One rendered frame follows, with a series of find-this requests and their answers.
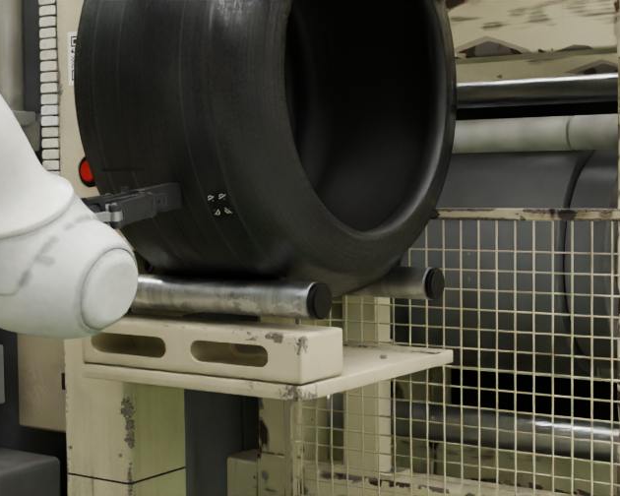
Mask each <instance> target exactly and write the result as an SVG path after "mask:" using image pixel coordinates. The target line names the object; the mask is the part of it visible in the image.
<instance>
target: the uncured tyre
mask: <svg viewBox="0 0 620 496"><path fill-rule="evenodd" d="M74 100H75V109H76V116H77V123H78V128H79V133H80V138H81V142H82V146H83V149H84V153H85V156H86V159H87V162H88V165H89V168H90V171H91V173H92V176H93V181H94V183H95V186H96V188H97V190H98V193H99V195H104V194H106V193H110V194H113V195H117V194H119V187H125V186H127V187H128V191H129V195H130V190H135V189H140V188H146V187H151V186H156V185H160V184H165V183H180V190H181V200H182V208H181V209H177V210H172V211H168V212H163V213H159V214H156V216H154V217H149V221H139V220H138V221H135V222H132V223H129V224H125V225H124V226H122V227H121V228H119V230H120V231H121V233H122V234H123V235H124V237H125V238H126V239H127V241H128V242H129V243H130V244H131V245H132V247H133V248H134V249H135V250H136V251H137V252H138V253H139V254H140V255H141V256H142V257H143V258H144V259H145V260H146V261H148V262H149V263H150V264H151V265H152V266H154V267H155V268H156V269H158V270H159V271H161V272H162V273H164V274H165V275H167V276H187V277H209V278H232V279H275V280H297V281H317V282H323V283H325V284H326V285H327V286H328V287H329V289H330V291H331V293H332V297H337V296H340V295H344V294H348V293H351V292H355V291H357V290H360V289H363V288H365V287H367V286H369V285H371V284H373V283H374V282H376V281H377V280H379V279H381V278H382V277H383V276H384V275H385V274H387V273H388V272H389V271H390V270H391V269H392V268H393V267H394V266H395V265H396V263H397V262H398V261H399V260H400V259H401V258H402V256H403V255H404V254H405V253H406V251H407V250H408V249H409V248H410V247H411V246H412V244H413V243H414V242H415V241H416V240H417V238H418V237H419V236H420V234H421V233H422V231H423V230H424V228H425V226H426V225H427V223H428V221H429V220H430V218H431V217H432V215H433V212H434V210H435V208H436V206H437V203H438V201H439V198H440V196H441V193H442V190H443V187H444V184H445V180H446V177H447V173H448V169H449V165H450V160H451V155H452V150H453V144H454V138H455V129H456V117H457V70H456V58H455V49H454V43H453V36H452V30H451V25H450V20H449V16H448V11H447V7H446V4H445V0H84V2H83V6H82V11H81V16H80V20H79V26H78V31H77V37H76V45H75V54H74ZM140 167H143V168H144V171H102V168H140ZM220 189H225V190H226V192H227V195H228V197H229V200H230V202H231V205H232V206H233V208H234V210H235V212H236V215H237V217H226V218H215V217H214V215H213V213H212V211H211V209H210V206H209V204H208V202H207V199H206V197H205V194H204V192H203V191H214V190H220Z"/></svg>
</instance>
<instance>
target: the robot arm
mask: <svg viewBox="0 0 620 496"><path fill-rule="evenodd" d="M181 208H182V200H181V190H180V183H165V184H160V185H156V186H151V187H146V188H140V189H135V190H130V195H129V191H128V187H127V186H125V187H119V194H117V195H113V194H110V193H106V194H104V195H100V196H94V197H87V198H79V196H78V195H77V194H76V192H75V191H74V189H73V187H72V184H71V183H70V182H69V181H68V180H67V179H65V178H64V177H61V176H58V175H54V174H52V173H49V172H48V171H47V170H45V169H44V167H43V166H42V165H41V164H40V162H39V161H38V159H37V157H36V155H35V153H34V151H33V149H32V148H31V145H30V143H29V141H28V139H27V137H26V135H25V133H24V132H23V130H22V128H21V126H20V124H19V123H18V121H17V119H16V117H15V116H14V114H13V112H12V111H11V109H10V108H9V106H8V105H7V103H6V102H5V100H4V98H3V97H2V96H1V94H0V329H3V330H7V331H10V332H14V333H18V334H23V335H28V336H33V337H39V338H46V339H57V340H69V339H80V338H86V337H90V336H94V335H96V334H98V333H99V332H100V331H101V330H103V329H105V328H107V327H109V326H111V325H112V324H113V323H115V322H116V321H118V320H119V319H120V318H121V317H122V316H123V315H124V314H125V313H126V312H127V310H128V309H129V307H130V305H131V304H132V302H133V299H134V297H135V294H136V290H137V286H138V272H137V262H136V258H135V255H134V253H133V252H132V250H131V248H130V247H129V246H128V244H127V243H126V242H125V240H124V239H123V238H122V237H121V236H120V235H119V234H118V233H117V232H116V231H115V230H114V229H119V228H121V227H122V226H124V225H125V224H129V223H132V222H135V221H138V220H139V221H149V217H154V216H156V214H159V213H163V212H168V211H172V210H177V209H181Z"/></svg>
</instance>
